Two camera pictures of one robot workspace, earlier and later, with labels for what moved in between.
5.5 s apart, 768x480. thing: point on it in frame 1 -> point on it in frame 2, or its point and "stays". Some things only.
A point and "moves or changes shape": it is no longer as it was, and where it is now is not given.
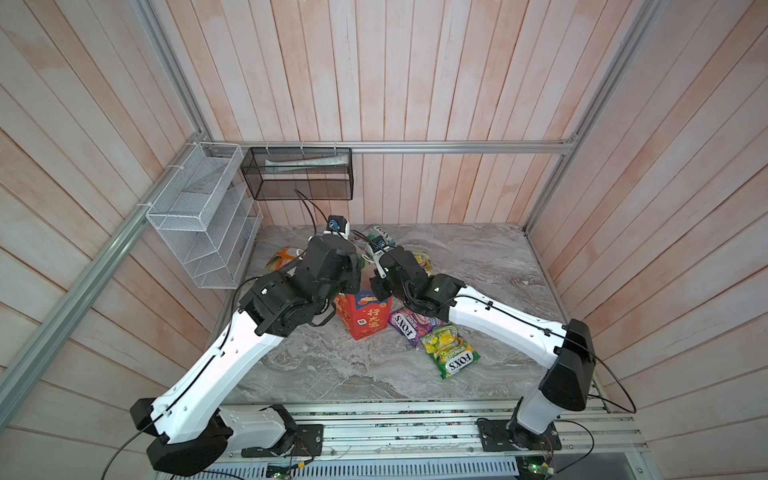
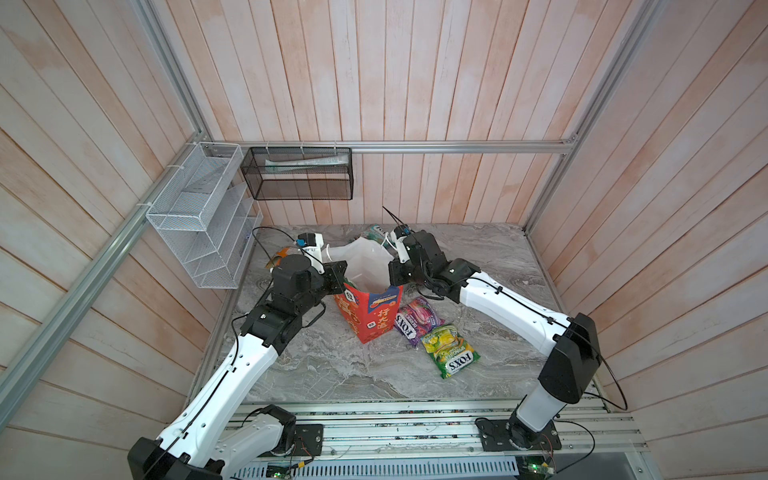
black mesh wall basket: (299, 173) stays
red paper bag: (364, 313) moves or changes shape
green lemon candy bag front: (449, 350) stays
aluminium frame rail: (481, 145) stays
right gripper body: (382, 287) -> (401, 273)
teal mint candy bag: (378, 235) stays
